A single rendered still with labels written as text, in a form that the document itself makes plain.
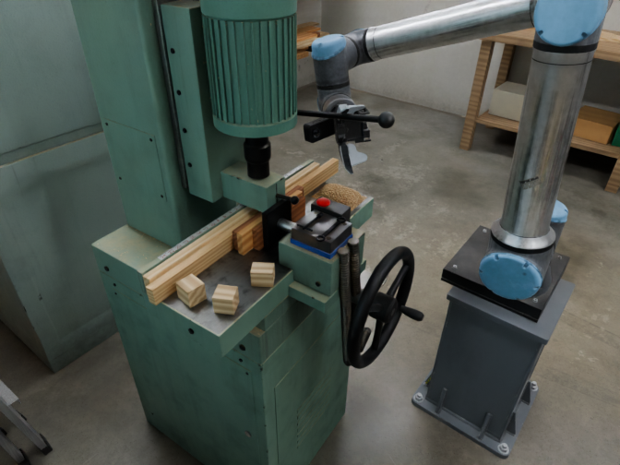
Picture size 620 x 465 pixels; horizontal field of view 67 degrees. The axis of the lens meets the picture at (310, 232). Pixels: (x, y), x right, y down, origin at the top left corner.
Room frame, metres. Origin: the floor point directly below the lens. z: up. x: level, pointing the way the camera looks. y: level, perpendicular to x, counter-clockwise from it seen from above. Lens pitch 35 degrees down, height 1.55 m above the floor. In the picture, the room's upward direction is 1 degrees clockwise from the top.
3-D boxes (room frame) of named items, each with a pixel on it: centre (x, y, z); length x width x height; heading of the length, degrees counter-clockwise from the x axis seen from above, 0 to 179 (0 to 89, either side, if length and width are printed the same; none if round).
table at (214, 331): (0.87, 0.04, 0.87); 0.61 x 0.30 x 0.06; 146
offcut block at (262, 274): (0.74, 0.10, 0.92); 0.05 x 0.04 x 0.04; 88
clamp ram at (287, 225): (0.87, 0.05, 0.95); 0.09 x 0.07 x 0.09; 146
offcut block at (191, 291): (0.69, 0.23, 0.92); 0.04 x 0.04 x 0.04; 46
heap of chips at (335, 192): (1.08, -0.08, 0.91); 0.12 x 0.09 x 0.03; 56
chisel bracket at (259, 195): (0.96, 0.13, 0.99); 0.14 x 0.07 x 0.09; 56
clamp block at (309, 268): (0.82, -0.03, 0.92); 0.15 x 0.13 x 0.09; 146
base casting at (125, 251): (1.02, 0.22, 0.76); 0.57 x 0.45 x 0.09; 56
